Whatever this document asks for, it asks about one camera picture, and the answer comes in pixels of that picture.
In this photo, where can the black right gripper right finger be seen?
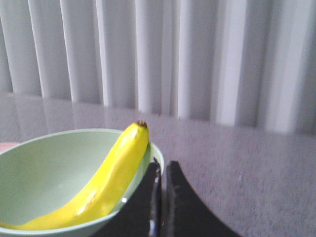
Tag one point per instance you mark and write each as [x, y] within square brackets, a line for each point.
[186, 214]

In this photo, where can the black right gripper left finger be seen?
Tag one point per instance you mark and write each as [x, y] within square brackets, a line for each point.
[141, 215]

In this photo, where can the pink plate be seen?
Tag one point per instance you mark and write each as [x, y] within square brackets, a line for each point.
[6, 147]

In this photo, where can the white vertical blinds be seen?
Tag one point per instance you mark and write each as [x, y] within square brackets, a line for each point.
[231, 62]

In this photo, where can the yellow banana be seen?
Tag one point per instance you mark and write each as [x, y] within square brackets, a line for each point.
[104, 190]

